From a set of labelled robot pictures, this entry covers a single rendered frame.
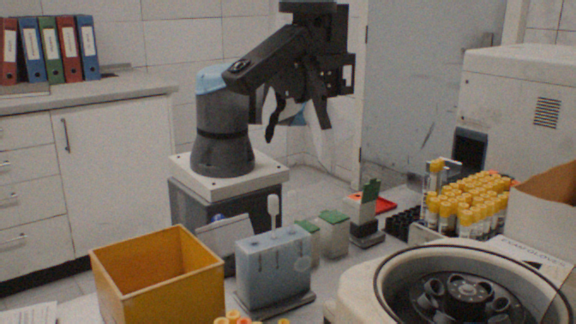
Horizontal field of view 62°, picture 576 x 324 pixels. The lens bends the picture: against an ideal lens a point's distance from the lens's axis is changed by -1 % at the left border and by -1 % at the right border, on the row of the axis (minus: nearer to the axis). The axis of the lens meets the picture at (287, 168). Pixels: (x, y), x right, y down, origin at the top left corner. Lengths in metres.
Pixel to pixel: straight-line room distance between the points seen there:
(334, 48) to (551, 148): 0.58
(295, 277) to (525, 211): 0.35
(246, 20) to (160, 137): 1.20
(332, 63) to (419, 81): 2.23
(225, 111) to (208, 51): 2.16
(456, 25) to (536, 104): 1.64
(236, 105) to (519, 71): 0.58
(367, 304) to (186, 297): 0.22
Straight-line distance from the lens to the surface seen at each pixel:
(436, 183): 0.98
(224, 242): 0.76
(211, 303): 0.64
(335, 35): 0.62
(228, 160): 1.05
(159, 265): 0.74
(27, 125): 2.24
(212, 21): 3.17
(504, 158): 1.12
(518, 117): 1.09
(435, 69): 2.75
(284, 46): 0.57
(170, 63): 3.06
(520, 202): 0.78
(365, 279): 0.56
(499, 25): 2.54
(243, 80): 0.54
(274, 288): 0.68
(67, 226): 2.41
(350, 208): 0.86
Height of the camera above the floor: 1.30
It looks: 20 degrees down
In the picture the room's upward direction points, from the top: straight up
